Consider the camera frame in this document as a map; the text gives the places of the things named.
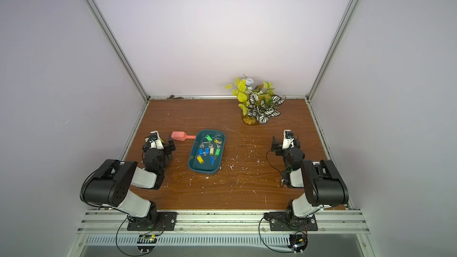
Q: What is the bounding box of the left controller board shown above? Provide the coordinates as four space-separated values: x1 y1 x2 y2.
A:
136 234 158 255

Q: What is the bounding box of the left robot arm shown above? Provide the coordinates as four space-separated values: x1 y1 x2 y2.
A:
80 132 176 226

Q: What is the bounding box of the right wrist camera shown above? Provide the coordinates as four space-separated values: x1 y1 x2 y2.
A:
282 130 295 149

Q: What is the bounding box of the controller board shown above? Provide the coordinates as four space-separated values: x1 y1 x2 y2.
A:
136 234 158 255
289 232 309 254

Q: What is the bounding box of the right controller board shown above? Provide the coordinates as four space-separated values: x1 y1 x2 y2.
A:
289 232 309 254

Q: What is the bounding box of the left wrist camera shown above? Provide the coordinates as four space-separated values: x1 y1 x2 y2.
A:
148 131 164 150

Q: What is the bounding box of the pink plastic scoop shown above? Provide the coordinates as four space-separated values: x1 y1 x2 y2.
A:
171 132 196 141

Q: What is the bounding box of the teal plastic storage box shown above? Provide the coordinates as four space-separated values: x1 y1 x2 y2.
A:
188 129 226 176

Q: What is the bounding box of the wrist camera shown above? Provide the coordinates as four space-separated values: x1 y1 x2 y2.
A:
148 131 164 150
282 130 295 149

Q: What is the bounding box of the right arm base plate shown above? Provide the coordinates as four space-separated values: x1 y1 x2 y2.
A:
263 211 318 232

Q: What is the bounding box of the yellow white tag key in box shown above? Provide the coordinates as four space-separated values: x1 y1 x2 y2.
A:
208 144 214 155

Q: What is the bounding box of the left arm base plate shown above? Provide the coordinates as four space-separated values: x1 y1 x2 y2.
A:
127 211 177 231

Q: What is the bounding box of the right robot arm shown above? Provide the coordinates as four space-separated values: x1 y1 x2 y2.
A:
271 130 349 222

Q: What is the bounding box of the artificial potted plant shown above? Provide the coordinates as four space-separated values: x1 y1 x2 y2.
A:
225 76 287 126

